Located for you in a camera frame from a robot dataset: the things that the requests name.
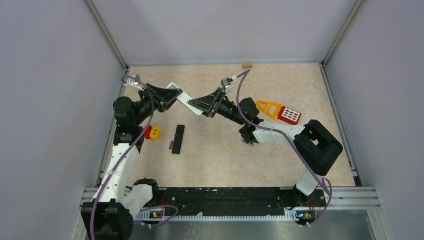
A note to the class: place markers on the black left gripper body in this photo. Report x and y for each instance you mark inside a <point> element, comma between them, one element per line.
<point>148,104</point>

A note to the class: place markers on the small wooden block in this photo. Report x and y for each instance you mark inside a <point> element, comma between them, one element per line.
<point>247,65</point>

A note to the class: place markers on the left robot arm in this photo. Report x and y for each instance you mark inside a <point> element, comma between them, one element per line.
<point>111,213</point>

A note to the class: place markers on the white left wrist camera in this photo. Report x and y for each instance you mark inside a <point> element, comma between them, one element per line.
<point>132,83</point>

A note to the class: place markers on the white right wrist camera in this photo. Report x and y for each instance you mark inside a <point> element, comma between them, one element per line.
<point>227,83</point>

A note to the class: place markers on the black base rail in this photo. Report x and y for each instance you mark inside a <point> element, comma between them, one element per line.
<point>235,201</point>

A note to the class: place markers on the aluminium frame rail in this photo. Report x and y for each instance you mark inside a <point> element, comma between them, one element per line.
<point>342,199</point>

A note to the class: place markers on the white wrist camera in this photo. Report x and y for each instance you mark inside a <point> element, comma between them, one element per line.
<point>132,83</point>
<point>227,83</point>

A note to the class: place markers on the black remote control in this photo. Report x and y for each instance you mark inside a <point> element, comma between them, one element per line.
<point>178,140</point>

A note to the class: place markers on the red and yellow toy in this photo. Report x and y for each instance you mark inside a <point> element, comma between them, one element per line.
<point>153,133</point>

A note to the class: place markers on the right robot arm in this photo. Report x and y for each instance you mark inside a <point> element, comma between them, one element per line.
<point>316,147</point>

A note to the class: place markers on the red toy window block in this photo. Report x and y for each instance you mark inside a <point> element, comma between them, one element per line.
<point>289,116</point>

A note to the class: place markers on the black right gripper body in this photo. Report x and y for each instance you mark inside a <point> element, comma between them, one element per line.
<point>227,109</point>

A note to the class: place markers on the white remote control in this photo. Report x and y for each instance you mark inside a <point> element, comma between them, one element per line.
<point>184,99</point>

